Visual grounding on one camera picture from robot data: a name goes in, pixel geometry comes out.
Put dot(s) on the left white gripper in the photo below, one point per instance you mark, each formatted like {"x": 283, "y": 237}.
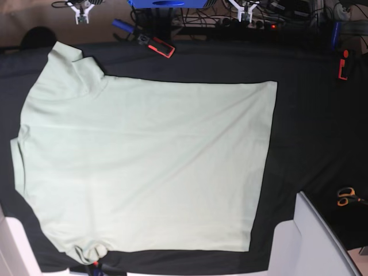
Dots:
{"x": 244, "y": 12}

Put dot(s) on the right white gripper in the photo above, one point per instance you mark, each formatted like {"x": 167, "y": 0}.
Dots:
{"x": 81, "y": 10}

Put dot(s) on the light green T-shirt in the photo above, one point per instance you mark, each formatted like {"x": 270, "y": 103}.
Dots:
{"x": 112, "y": 163}

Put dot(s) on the white power strip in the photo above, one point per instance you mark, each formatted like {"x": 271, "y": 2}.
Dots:
{"x": 229, "y": 22}

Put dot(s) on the blue box top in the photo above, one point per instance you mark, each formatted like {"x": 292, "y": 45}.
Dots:
{"x": 145, "y": 4}

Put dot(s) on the red black clamp top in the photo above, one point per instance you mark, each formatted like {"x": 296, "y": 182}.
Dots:
{"x": 156, "y": 45}

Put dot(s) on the red black clamp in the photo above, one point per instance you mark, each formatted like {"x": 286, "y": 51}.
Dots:
{"x": 156, "y": 45}
{"x": 100, "y": 269}
{"x": 343, "y": 65}

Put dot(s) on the red black clamp right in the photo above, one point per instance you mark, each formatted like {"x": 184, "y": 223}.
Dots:
{"x": 343, "y": 65}

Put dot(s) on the black table cloth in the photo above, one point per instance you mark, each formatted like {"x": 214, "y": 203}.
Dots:
{"x": 318, "y": 141}

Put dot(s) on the white foam block right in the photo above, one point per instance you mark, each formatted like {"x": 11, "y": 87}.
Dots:
{"x": 307, "y": 246}

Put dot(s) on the white foam block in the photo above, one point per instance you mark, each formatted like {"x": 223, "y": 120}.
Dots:
{"x": 307, "y": 246}
{"x": 17, "y": 257}

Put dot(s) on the white foam block left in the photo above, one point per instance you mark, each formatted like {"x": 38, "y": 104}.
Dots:
{"x": 17, "y": 257}

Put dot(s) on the red black clamp bottom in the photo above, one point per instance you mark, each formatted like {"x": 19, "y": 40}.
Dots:
{"x": 100, "y": 269}

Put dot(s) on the blue handled tool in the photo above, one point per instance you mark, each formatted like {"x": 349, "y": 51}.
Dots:
{"x": 123, "y": 26}

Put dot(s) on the orange handled scissors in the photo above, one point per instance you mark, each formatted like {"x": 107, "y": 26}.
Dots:
{"x": 347, "y": 195}

